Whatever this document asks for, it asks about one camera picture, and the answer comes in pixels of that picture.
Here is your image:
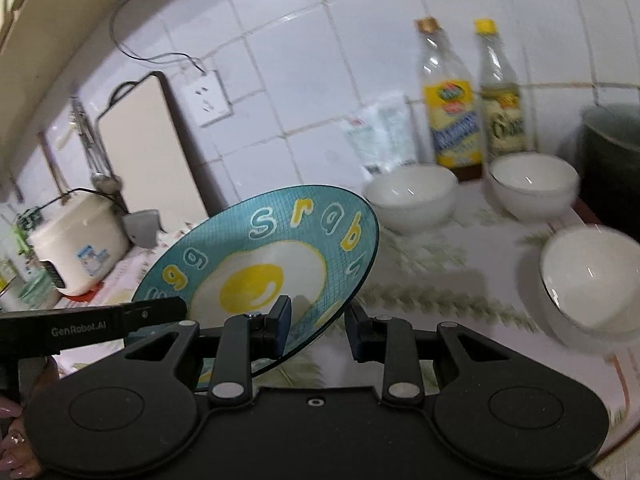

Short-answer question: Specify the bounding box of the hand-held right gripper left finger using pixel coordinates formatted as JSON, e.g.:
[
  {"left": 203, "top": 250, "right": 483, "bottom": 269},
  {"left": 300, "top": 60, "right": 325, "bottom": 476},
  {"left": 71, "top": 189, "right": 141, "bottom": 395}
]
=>
[{"left": 122, "top": 296, "right": 293, "bottom": 408}]

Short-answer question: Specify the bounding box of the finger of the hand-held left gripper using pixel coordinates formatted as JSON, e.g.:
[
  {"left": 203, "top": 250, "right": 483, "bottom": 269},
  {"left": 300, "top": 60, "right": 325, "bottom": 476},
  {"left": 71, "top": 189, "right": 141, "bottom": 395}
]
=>
[{"left": 122, "top": 296, "right": 188, "bottom": 335}]

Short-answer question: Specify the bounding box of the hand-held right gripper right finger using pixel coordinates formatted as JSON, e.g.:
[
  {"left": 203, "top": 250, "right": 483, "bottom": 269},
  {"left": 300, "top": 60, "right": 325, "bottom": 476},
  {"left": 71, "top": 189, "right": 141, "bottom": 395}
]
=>
[{"left": 345, "top": 305, "right": 493, "bottom": 406}]

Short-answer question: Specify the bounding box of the blue fried egg plate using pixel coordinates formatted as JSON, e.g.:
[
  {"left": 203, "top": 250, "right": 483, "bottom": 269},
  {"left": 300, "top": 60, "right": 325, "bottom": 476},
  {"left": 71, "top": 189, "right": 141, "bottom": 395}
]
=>
[{"left": 131, "top": 185, "right": 381, "bottom": 392}]

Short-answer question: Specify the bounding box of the white bowl with dark rim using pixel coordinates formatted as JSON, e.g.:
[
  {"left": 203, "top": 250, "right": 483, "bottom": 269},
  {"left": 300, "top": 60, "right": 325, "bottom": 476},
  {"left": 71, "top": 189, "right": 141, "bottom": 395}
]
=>
[
  {"left": 365, "top": 162, "right": 459, "bottom": 235},
  {"left": 539, "top": 224, "right": 640, "bottom": 351}
]

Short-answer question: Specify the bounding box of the white plate with black rim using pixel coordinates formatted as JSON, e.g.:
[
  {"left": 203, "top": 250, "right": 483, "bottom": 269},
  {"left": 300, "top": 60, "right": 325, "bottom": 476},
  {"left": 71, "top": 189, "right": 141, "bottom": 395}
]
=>
[{"left": 487, "top": 152, "right": 581, "bottom": 224}]

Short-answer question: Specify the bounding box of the person's left hand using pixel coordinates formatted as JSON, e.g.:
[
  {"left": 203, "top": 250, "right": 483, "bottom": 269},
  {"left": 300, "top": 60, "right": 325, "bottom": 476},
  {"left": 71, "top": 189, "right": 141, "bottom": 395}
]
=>
[{"left": 0, "top": 394, "right": 45, "bottom": 480}]

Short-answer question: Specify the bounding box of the light green container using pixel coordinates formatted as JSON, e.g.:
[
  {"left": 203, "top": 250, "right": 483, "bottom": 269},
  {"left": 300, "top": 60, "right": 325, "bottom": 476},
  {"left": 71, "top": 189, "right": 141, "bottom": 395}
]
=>
[{"left": 14, "top": 267, "right": 62, "bottom": 311}]

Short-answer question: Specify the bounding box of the grey plastic container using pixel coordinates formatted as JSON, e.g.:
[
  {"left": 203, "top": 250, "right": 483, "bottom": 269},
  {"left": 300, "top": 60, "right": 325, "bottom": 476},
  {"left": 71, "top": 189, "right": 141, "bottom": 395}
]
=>
[{"left": 121, "top": 209, "right": 167, "bottom": 249}]

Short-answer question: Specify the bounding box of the white rice cooker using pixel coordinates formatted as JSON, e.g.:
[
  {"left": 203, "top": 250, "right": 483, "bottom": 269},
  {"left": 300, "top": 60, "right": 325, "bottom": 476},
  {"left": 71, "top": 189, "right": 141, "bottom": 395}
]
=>
[{"left": 27, "top": 187, "right": 132, "bottom": 297}]

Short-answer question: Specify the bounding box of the floral plastic tablecloth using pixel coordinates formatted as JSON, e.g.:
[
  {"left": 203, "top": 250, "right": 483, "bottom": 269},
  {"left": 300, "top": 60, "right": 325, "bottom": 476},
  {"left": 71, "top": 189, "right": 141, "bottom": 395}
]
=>
[{"left": 57, "top": 160, "right": 640, "bottom": 466}]

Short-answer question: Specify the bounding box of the beige cutting board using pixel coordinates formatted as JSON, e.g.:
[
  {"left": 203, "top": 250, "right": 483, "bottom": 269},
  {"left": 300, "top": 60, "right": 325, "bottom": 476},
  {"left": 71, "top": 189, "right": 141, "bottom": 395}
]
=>
[{"left": 95, "top": 71, "right": 211, "bottom": 222}]

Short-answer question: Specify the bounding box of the hanging metal ladle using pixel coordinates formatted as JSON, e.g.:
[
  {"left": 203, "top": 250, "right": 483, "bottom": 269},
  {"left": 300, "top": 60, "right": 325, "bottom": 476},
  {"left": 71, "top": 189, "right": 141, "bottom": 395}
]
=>
[{"left": 70, "top": 96, "right": 123, "bottom": 196}]

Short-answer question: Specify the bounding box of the white seasoning packet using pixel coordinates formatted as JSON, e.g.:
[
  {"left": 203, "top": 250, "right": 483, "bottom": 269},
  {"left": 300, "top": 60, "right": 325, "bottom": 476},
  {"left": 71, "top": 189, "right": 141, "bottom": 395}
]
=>
[
  {"left": 377, "top": 95, "right": 421, "bottom": 168},
  {"left": 342, "top": 115, "right": 397, "bottom": 181}
]

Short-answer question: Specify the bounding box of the yellow label oil bottle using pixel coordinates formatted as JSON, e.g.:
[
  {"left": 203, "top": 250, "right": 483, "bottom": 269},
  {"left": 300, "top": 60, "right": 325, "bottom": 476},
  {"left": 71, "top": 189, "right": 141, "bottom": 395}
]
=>
[{"left": 414, "top": 17, "right": 486, "bottom": 182}]

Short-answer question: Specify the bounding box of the yellow cap vinegar bottle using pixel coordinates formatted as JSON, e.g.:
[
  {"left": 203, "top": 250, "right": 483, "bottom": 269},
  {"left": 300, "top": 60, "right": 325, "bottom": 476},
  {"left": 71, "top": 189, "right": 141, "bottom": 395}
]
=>
[{"left": 474, "top": 19, "right": 531, "bottom": 163}]

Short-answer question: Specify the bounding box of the beige panel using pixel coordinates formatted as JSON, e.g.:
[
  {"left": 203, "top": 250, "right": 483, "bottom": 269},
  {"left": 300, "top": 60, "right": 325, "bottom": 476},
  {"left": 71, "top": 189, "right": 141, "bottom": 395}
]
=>
[{"left": 0, "top": 0, "right": 151, "bottom": 171}]

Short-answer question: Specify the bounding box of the dark cooking pot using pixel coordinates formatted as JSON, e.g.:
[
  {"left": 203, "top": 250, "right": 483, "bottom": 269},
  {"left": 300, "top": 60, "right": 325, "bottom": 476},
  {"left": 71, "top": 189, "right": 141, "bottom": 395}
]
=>
[{"left": 580, "top": 104, "right": 640, "bottom": 241}]

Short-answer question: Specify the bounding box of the white wall socket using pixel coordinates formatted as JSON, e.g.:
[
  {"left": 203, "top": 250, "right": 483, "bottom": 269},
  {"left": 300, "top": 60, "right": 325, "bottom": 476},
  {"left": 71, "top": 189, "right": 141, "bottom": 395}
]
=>
[{"left": 180, "top": 67, "right": 235, "bottom": 128}]

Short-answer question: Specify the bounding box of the thin dark cable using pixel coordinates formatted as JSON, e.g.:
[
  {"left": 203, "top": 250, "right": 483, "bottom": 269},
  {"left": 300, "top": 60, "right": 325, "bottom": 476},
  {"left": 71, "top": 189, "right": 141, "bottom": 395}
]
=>
[{"left": 109, "top": 0, "right": 206, "bottom": 74}]

